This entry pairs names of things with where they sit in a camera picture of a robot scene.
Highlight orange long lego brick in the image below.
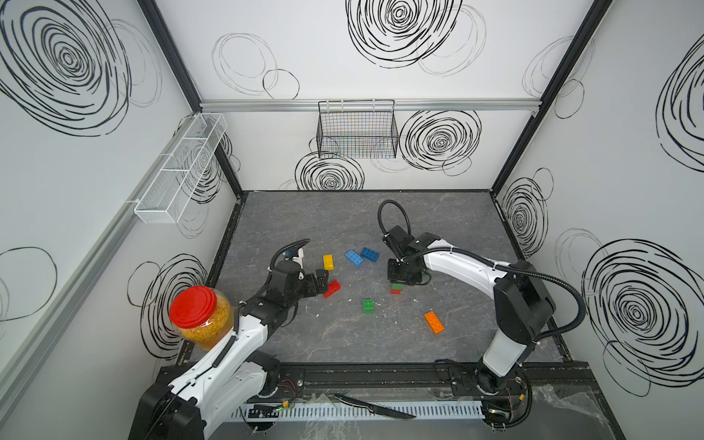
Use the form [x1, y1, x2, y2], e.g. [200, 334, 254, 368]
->
[423, 311, 445, 335]

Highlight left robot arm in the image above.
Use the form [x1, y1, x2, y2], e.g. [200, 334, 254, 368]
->
[128, 260, 329, 439]

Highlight red long lego brick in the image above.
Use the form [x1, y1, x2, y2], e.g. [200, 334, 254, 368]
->
[324, 280, 342, 298]

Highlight yellow lego brick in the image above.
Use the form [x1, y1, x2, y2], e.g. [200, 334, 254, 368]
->
[323, 254, 335, 271]

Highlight dark blue lego brick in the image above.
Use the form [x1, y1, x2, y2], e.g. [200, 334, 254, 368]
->
[360, 247, 380, 262]

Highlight light blue lego brick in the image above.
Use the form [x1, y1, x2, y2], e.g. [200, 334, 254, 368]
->
[346, 250, 364, 267]

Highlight red-lidded jar yellow contents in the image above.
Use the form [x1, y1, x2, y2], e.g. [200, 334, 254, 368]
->
[169, 286, 235, 351]

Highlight black knife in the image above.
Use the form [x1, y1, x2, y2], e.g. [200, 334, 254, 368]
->
[334, 393, 416, 420]

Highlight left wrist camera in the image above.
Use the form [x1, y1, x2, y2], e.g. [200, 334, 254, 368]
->
[283, 247, 304, 268]

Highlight white slotted cable duct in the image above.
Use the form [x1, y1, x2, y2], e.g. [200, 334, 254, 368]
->
[227, 401, 485, 423]

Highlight black wire basket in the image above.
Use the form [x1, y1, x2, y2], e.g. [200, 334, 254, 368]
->
[315, 99, 400, 159]

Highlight clear plastic wall shelf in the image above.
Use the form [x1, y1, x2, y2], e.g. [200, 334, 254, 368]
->
[134, 113, 227, 225]

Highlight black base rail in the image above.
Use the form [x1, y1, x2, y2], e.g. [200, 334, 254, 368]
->
[253, 354, 595, 401]

